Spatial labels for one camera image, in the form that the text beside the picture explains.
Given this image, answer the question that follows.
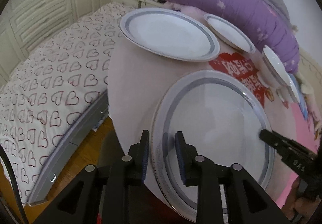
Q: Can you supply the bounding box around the white blue-rimmed plate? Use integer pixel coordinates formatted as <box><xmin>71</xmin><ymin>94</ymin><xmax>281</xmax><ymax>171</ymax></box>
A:
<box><xmin>120</xmin><ymin>7</ymin><xmax>221</xmax><ymax>62</ymax></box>
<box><xmin>204</xmin><ymin>13</ymin><xmax>256</xmax><ymax>53</ymax></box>
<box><xmin>150</xmin><ymin>70</ymin><xmax>275</xmax><ymax>221</ymax></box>

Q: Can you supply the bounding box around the large white bowl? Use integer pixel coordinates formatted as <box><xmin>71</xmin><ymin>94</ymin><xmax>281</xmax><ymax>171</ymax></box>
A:
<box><xmin>261</xmin><ymin>45</ymin><xmax>291</xmax><ymax>89</ymax></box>

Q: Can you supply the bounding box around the right hand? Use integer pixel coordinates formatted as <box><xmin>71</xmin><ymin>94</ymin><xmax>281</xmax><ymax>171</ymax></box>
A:
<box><xmin>282</xmin><ymin>177</ymin><xmax>321</xmax><ymax>223</ymax></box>

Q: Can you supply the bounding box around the pink printed table cloth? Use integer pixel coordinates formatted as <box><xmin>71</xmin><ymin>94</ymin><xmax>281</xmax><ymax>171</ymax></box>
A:
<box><xmin>107</xmin><ymin>32</ymin><xmax>291</xmax><ymax>210</ymax></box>

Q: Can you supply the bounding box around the cream headboard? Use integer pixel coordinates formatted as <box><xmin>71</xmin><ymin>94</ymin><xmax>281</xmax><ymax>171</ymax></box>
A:
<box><xmin>298</xmin><ymin>47</ymin><xmax>321</xmax><ymax>85</ymax></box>

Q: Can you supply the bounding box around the heart pattern bed sheet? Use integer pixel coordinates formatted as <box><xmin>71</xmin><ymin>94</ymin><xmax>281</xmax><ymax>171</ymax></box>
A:
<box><xmin>1</xmin><ymin>2</ymin><xmax>132</xmax><ymax>204</ymax></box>

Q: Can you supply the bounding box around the purple floral quilt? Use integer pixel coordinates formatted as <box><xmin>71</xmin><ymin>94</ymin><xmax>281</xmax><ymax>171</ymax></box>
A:
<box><xmin>166</xmin><ymin>0</ymin><xmax>300</xmax><ymax>73</ymax></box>

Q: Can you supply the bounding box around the cream wardrobe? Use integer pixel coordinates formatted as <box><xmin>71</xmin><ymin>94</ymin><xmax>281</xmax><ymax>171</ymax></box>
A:
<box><xmin>1</xmin><ymin>0</ymin><xmax>111</xmax><ymax>84</ymax></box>

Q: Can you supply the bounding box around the grey bed frame rail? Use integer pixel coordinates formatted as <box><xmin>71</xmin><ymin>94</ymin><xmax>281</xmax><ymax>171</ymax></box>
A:
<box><xmin>27</xmin><ymin>91</ymin><xmax>109</xmax><ymax>206</ymax></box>

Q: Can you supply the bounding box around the black cable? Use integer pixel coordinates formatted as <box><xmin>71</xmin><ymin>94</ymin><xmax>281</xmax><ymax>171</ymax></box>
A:
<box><xmin>0</xmin><ymin>144</ymin><xmax>30</xmax><ymax>224</ymax></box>

